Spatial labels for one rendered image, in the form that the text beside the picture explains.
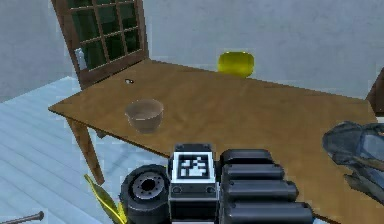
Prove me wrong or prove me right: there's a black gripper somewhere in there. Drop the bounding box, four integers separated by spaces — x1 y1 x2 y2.
119 164 172 224

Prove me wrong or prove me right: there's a brown wooden dining table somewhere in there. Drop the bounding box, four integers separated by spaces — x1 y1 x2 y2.
48 58 384 224

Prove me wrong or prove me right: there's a yellow chair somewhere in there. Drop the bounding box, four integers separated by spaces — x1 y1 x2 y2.
83 173 128 224
217 51 255 79

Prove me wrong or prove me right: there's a brown bowl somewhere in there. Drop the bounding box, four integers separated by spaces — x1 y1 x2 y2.
124 98 165 135

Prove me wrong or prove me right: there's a dark grey rod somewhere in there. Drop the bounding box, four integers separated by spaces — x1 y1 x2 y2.
0 210 45 224

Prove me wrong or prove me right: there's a brown framed window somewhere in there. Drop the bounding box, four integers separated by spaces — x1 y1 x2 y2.
50 0 150 90

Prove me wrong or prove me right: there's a dark grey crumpled object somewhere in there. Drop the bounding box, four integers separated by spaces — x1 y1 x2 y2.
321 121 384 205

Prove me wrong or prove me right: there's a dark brown wooden furniture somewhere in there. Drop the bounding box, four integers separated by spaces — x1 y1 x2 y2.
365 67 384 118

